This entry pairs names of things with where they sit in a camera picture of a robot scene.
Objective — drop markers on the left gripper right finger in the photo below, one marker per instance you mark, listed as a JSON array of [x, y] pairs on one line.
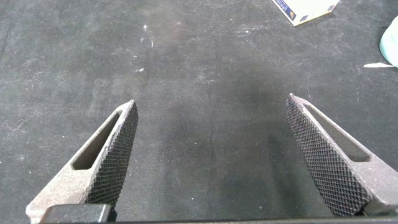
[[329, 161]]

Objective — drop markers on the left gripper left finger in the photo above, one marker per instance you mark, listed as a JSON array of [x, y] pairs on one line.
[[102, 161]]

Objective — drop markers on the teal mug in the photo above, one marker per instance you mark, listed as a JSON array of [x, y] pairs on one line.
[[391, 43]]

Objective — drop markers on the cream card box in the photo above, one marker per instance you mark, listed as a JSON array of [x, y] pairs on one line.
[[308, 9]]

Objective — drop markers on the small white paper scrap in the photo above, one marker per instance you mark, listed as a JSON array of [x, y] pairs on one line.
[[377, 65]]

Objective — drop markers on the black table cloth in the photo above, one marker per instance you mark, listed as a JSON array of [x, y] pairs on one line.
[[199, 93]]

